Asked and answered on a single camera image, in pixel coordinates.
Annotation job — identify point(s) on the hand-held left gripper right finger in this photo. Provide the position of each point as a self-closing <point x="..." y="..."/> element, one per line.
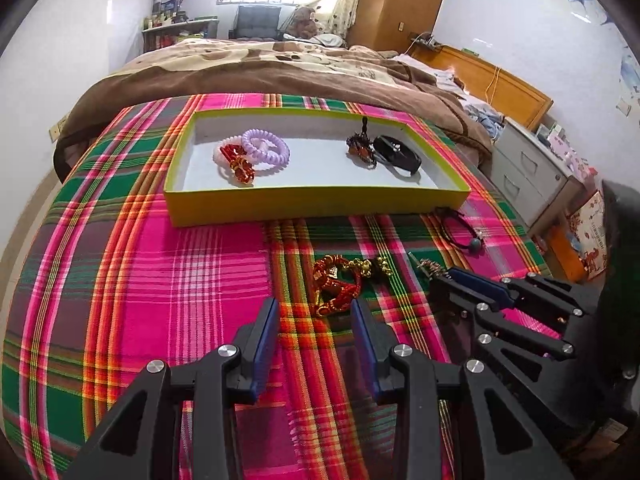
<point x="364" y="350"/>

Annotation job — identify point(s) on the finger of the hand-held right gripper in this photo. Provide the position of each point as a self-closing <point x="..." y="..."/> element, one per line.
<point x="515" y="332"/>
<point x="480" y="285"/>

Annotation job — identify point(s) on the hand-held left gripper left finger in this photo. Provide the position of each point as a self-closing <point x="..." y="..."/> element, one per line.
<point x="267" y="350"/>

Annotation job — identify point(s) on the yellow shallow cardboard box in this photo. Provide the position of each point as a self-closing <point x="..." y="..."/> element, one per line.
<point x="310" y="205"/>

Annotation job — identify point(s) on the black wrist band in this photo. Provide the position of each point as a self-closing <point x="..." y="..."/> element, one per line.
<point x="400" y="152"/>

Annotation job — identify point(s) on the orange box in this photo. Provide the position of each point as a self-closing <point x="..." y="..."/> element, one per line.
<point x="565" y="255"/>

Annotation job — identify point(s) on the white red printed box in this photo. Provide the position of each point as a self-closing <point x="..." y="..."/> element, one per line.
<point x="590" y="232"/>

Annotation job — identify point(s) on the grey nightstand with drawers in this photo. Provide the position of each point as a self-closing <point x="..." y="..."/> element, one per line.
<point x="530" y="175"/>

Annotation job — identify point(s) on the clutter of small boxes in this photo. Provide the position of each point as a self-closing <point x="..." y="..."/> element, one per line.
<point x="565" y="147"/>

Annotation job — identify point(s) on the pink green plaid cloth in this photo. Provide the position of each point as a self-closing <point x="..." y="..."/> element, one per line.
<point x="125" y="270"/>

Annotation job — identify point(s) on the blue white printed cloth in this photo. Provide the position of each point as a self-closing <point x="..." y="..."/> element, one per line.
<point x="482" y="117"/>

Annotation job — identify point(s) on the wooden bed headboard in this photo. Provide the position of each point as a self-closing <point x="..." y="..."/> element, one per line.
<point x="510" y="90"/>

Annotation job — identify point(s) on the white bedding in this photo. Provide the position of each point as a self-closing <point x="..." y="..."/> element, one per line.
<point x="430" y="75"/>

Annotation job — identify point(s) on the power strip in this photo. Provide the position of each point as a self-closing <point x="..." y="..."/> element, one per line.
<point x="425" y="41"/>

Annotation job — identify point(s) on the brown patterned blanket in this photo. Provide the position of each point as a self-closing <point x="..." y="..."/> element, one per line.
<point x="150" y="80"/>

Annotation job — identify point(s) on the wooden wardrobe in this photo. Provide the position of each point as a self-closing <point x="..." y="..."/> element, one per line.
<point x="400" y="0"/>

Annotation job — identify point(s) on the brown teddy bear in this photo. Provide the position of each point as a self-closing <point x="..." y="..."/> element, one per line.
<point x="302" y="22"/>

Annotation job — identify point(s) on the white side desk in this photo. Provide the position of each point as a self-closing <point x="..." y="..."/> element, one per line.
<point x="180" y="35"/>

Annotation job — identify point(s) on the black armchair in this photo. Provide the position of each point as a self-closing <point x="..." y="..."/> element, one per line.
<point x="256" y="22"/>

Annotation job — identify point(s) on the group of bottles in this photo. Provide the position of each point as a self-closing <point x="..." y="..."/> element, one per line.
<point x="165" y="17"/>

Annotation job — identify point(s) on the blue wall sticker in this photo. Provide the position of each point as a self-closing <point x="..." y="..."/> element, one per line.
<point x="590" y="7"/>
<point x="630" y="77"/>

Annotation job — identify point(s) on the wall socket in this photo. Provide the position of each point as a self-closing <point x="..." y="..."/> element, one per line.
<point x="59" y="129"/>

